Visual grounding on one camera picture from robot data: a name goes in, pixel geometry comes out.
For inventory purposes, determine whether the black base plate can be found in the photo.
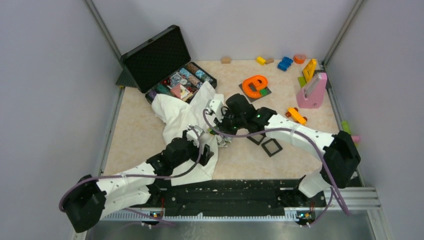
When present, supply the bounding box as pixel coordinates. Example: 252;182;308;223
136;179;326;217

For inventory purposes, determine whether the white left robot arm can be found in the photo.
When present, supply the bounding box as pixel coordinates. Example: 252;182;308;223
59;135;218;233

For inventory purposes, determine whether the dark grey square mat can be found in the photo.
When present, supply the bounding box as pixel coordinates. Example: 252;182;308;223
238;83;272;103

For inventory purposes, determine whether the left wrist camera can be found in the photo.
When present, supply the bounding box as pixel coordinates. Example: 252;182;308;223
186;125;204;142

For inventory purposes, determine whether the white printed t-shirt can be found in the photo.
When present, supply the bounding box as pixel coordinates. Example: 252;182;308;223
151;83;226;187

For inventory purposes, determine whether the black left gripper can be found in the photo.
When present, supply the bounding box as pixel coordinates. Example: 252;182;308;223
172;130;213;168

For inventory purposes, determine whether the small brown wooden block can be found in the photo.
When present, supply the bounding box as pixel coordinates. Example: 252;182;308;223
265;58;274;65

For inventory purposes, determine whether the yellow toy brick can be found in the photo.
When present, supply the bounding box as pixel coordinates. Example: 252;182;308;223
255;56;267;66

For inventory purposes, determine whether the pink wedge stand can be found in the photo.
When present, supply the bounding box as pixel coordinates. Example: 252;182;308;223
296;72;328;109

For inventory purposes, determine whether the orange tape roll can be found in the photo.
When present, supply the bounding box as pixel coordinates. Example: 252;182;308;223
293;54;307;64

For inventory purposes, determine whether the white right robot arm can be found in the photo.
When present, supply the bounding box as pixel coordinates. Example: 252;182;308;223
204;93;361;206

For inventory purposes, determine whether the green flat toy piece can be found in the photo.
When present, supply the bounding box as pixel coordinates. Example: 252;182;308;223
297;76;307;88

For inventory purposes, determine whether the pink and green toy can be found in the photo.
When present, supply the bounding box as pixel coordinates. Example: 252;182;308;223
341;120;361;144

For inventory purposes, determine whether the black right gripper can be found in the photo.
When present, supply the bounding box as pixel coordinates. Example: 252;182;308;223
214;108;246;138

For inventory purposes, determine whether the tan wooden block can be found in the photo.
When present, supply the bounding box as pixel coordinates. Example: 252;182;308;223
220;56;232;64

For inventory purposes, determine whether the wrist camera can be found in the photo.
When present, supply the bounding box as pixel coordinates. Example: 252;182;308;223
205;99;224;122
186;125;204;142

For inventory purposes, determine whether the yellow perforated toy block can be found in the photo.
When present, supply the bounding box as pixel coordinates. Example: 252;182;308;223
302;58;317;83

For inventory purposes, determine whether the black square frame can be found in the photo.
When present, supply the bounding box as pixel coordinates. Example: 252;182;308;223
247;133;266;146
261;138;283;158

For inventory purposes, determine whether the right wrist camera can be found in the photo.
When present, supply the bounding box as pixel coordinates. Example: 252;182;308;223
205;99;224;122

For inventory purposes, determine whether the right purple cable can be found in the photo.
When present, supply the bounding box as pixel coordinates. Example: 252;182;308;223
202;109;351;217

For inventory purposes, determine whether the orange letter e toy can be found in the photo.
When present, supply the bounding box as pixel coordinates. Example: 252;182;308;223
242;75;268;98

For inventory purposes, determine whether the yellow toy car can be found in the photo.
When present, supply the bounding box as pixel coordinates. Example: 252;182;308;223
285;107;308;126

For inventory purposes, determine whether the blue toy brick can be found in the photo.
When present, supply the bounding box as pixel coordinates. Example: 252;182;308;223
277;56;294;72

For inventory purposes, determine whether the black poker chip case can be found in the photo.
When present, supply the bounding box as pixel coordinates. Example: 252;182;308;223
116;25;218;103

